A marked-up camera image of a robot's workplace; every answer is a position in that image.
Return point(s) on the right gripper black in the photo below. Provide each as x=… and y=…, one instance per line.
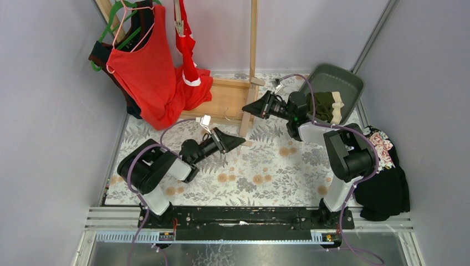
x=267, y=106

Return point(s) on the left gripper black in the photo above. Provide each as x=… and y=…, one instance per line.
x=220, y=139

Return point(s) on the wooden clip hanger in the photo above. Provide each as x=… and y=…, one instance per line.
x=178, y=18
x=247, y=110

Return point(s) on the olive green underwear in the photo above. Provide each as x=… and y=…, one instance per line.
x=327, y=106

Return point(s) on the red underwear with white lettering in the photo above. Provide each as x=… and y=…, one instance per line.
x=185, y=46

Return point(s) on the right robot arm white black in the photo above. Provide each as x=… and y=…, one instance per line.
x=351, y=155

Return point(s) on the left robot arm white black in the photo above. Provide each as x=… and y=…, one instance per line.
x=150, y=163

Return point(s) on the green plastic hanger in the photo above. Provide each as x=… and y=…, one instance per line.
x=109, y=11

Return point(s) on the wooden clothes rack stand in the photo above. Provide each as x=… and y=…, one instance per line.
x=228, y=95

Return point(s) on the floral table cloth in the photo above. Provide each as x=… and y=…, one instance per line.
x=273, y=170

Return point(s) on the grey plastic bin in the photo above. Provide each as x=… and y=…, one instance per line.
x=329, y=78

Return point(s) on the red tank top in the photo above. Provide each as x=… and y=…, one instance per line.
x=150, y=78

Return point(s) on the dark striped garment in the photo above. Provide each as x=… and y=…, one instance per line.
x=134, y=37

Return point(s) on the black floral garment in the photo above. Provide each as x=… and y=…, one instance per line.
x=387, y=193

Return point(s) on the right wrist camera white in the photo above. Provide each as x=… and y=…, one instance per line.
x=277, y=85

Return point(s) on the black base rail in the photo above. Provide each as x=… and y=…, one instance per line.
x=284, y=224

